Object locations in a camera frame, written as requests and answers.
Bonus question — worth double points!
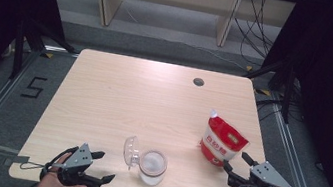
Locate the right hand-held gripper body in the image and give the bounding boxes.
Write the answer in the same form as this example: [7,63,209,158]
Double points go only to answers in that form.
[226,154,298,187]

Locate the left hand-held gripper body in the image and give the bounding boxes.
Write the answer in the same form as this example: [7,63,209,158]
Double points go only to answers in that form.
[52,138,108,187]

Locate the red and white sugar bag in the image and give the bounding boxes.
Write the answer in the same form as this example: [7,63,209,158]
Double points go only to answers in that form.
[196,108,254,172]

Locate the clear glass jar with lid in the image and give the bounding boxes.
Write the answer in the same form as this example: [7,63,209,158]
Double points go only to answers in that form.
[118,134,172,187]

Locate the grey tape strip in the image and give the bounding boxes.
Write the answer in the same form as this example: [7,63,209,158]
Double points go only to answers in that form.
[2,152,31,171]

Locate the black metal stand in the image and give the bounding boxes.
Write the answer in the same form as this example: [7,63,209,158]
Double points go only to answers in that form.
[8,13,82,90]
[238,54,299,124]

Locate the black wrist strap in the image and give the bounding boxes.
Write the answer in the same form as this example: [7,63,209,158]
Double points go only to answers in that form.
[18,138,79,185]

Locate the grey table cable grommet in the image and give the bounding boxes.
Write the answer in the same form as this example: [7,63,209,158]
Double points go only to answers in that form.
[192,77,206,88]

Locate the thin white floor cable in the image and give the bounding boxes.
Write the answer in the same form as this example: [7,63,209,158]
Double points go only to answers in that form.
[115,0,256,72]

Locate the bundle of black cables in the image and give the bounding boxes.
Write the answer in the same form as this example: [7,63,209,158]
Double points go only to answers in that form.
[226,0,284,69]

